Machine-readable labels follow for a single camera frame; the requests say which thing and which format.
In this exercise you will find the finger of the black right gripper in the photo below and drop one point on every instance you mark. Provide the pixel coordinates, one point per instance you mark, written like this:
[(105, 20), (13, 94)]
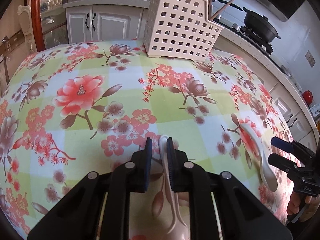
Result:
[(284, 164), (289, 147)]

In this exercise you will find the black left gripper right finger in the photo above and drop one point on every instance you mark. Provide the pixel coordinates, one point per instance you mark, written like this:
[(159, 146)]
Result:
[(186, 176)]

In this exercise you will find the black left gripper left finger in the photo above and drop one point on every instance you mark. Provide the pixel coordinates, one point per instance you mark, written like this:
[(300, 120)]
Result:
[(132, 176)]

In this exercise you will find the white ceramic spoon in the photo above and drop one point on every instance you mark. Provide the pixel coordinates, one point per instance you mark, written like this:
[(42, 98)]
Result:
[(267, 175), (178, 229)]

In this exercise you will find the white kitchen cabinet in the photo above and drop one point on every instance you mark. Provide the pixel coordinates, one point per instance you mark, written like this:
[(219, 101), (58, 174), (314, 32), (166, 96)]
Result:
[(99, 20)]

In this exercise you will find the right hand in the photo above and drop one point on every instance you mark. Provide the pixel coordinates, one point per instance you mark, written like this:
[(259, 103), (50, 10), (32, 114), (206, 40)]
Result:
[(294, 203)]

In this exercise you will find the red small pot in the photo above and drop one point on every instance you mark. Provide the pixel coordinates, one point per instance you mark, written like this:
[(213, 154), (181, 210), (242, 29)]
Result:
[(308, 97)]

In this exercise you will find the floral plastic tablecloth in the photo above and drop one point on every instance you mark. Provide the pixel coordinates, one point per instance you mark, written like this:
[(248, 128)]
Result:
[(87, 107)]

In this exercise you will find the black lidded pot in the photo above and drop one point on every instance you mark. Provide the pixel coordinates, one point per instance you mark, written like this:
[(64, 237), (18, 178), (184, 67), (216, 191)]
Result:
[(260, 26)]

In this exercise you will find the black gas stove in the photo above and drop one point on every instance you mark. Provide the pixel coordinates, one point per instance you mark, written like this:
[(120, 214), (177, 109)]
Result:
[(244, 32)]

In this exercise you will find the white perforated utensil basket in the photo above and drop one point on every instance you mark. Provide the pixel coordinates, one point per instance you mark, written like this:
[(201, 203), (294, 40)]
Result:
[(180, 29)]

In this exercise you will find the white ornate chair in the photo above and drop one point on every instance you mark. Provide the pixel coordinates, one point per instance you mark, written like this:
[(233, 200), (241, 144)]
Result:
[(24, 18)]

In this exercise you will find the wall power socket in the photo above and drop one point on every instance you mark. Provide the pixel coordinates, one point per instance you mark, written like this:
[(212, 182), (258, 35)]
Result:
[(310, 59)]

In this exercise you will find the red wooden door frame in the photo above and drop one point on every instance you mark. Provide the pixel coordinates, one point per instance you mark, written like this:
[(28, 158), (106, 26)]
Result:
[(36, 24)]

